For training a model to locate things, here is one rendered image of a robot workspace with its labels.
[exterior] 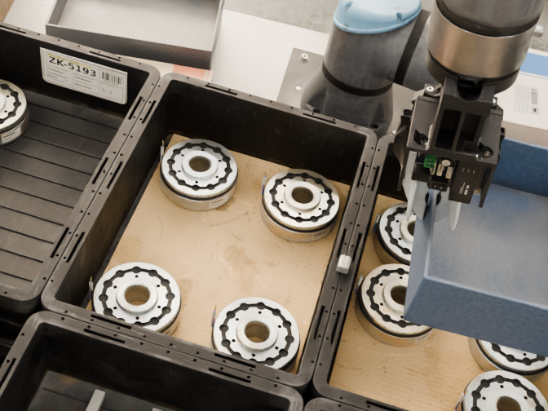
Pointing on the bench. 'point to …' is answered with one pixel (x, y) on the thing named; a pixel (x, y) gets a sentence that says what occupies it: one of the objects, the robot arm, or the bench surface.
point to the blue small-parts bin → (488, 258)
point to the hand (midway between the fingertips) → (430, 204)
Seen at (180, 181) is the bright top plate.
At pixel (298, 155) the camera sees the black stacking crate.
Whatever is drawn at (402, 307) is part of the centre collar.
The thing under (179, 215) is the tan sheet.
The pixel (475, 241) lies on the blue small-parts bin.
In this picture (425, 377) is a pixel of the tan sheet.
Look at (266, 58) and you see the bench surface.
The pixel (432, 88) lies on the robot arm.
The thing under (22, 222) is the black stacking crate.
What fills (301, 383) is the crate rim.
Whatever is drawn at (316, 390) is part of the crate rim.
